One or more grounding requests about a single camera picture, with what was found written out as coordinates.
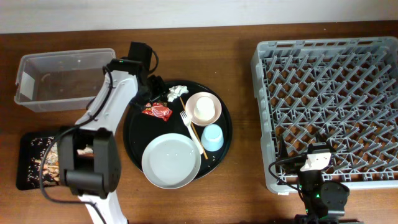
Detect white tissue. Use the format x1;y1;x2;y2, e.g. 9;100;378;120
167;85;189;102

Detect red snack wrapper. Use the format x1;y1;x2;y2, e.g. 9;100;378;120
142;102;172;121

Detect grey plate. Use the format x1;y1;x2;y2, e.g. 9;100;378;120
141;133;201;190

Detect pile of white rice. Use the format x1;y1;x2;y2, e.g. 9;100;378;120
26;136;54;188

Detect peanut shells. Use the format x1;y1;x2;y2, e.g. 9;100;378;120
31;144;93;187

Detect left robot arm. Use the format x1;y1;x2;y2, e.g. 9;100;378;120
55;42;167;223

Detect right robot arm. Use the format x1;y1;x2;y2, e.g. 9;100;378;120
274;133;349;224

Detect grey dishwasher rack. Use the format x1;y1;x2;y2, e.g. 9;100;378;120
251;37;397;195

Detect wooden chopstick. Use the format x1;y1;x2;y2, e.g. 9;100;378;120
179;97;208;160

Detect light blue cup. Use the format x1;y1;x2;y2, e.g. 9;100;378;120
201;124;224;152

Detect round black serving tray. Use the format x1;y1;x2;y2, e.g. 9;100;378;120
123;80;234;181

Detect white plastic fork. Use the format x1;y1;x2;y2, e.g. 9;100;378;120
180;111;204;154

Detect clear plastic bin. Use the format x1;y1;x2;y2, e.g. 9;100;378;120
14;48;116;113

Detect white cup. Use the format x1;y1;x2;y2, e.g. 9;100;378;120
194;96;215;121

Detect black rectangular tray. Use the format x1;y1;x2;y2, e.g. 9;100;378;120
16;130;58;190

